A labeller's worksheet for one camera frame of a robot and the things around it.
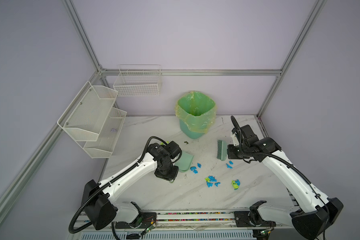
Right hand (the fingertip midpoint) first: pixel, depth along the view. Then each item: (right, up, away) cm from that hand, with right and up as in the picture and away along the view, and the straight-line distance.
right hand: (227, 151), depth 75 cm
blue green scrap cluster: (-6, -18, +12) cm, 22 cm away
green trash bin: (-22, +11, +18) cm, 30 cm away
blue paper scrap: (-16, -13, +16) cm, 26 cm away
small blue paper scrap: (-13, -11, +18) cm, 24 cm away
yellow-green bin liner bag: (-13, +25, +32) cm, 43 cm away
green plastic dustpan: (-22, -7, +6) cm, 24 cm away
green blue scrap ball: (+7, -20, +9) cm, 23 cm away
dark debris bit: (-21, +2, +29) cm, 36 cm away
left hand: (-29, -14, -3) cm, 32 cm away
